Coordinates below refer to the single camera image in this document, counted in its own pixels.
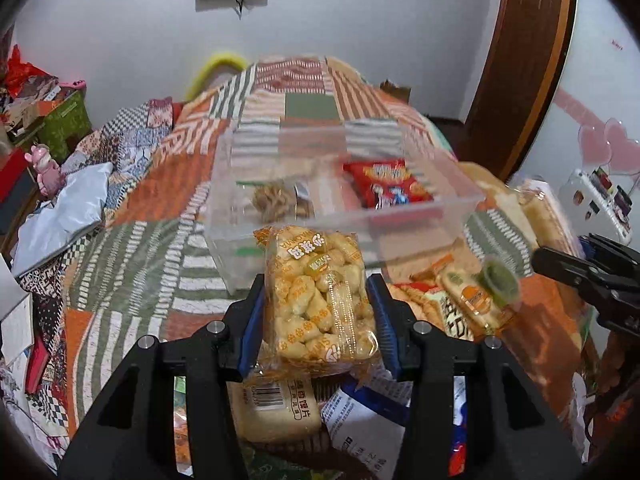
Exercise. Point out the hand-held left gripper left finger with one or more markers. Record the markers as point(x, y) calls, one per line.
point(252, 320)

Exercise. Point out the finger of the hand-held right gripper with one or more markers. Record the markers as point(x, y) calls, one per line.
point(600, 250)
point(555, 262)

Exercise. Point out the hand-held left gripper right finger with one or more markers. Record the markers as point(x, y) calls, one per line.
point(382, 325)

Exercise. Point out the clear biscuit packet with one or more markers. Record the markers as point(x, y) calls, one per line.
point(545, 215)

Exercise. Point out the green jelly cup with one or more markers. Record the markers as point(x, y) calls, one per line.
point(497, 280)

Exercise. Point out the yellow puffed snack packet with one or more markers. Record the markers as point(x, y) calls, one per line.
point(310, 300)

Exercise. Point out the clear plastic container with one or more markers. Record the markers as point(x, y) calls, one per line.
point(235, 260)

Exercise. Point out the orange cracker packet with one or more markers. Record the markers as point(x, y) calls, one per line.
point(450, 305)

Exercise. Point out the cream bread slice packet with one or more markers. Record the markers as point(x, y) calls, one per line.
point(280, 410)

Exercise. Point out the white blue snack packet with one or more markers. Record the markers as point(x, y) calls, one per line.
point(360, 420)

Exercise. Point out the white case with stickers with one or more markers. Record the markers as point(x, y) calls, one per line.
point(585, 200)

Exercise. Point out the pink heart decoration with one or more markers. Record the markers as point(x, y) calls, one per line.
point(607, 142)

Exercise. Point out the striped patchwork blanket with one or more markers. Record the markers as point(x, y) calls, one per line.
point(150, 260)

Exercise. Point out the brown nut snack packet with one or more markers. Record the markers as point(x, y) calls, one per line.
point(270, 200)

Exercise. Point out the red snack packet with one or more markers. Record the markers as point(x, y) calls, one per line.
point(387, 185)

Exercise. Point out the white cloth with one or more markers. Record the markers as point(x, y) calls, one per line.
point(65, 220)

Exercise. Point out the checkered patchwork quilt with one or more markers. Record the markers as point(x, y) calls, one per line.
point(135, 130)

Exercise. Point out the pink toy figure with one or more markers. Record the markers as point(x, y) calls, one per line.
point(45, 170)

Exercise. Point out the yellow foam tube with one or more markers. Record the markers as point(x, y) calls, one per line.
point(220, 60)

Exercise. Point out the green storage box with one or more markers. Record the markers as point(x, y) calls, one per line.
point(67, 127)

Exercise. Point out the red lidded box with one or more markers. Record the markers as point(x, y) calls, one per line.
point(15, 180)

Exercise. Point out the pile of boxes and papers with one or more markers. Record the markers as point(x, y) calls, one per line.
point(35, 102)

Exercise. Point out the red plastic bag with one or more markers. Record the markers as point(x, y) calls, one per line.
point(22, 70)

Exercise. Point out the wooden door frame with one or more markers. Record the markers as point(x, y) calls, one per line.
point(530, 60)

